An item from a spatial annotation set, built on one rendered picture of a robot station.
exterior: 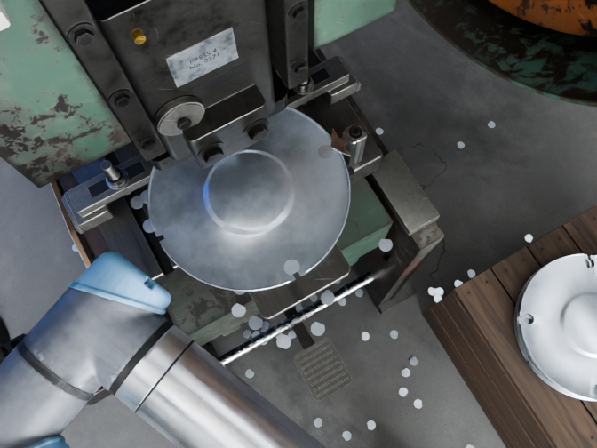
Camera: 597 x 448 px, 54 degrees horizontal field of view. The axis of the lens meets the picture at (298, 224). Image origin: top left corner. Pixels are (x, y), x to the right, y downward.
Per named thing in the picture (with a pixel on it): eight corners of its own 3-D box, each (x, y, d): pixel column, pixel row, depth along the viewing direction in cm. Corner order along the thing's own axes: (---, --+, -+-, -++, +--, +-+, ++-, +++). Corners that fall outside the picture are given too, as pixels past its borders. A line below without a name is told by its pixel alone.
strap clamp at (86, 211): (178, 183, 92) (163, 157, 82) (80, 234, 90) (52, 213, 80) (162, 153, 94) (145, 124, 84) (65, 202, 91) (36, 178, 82)
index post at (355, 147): (363, 160, 93) (370, 133, 84) (346, 169, 93) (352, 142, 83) (354, 146, 94) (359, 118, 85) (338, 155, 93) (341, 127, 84)
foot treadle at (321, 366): (352, 381, 141) (354, 380, 136) (316, 402, 140) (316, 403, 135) (238, 183, 156) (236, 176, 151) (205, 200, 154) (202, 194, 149)
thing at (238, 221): (203, 330, 78) (202, 329, 77) (116, 156, 85) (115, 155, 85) (387, 228, 82) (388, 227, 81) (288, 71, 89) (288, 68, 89)
